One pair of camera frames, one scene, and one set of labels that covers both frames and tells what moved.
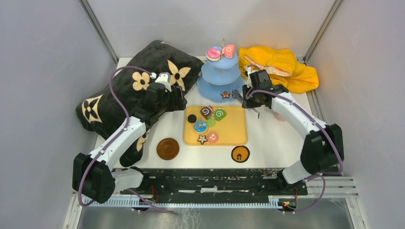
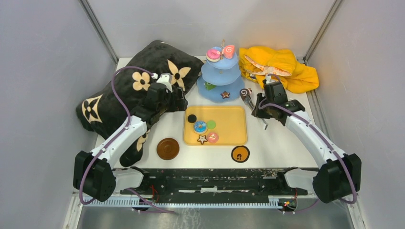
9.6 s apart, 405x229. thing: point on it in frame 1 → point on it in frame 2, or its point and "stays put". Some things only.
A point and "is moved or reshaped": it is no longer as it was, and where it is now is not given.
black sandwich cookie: (192, 118) stays put
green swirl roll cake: (219, 114) → (209, 86)
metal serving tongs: (236, 95) is moved or reshaped
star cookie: (225, 95) stays put
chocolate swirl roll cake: (207, 112) is moved or reshaped
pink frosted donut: (213, 55) stays put
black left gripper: (178, 104) stays put
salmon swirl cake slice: (229, 51) stays put
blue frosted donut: (200, 127) stays put
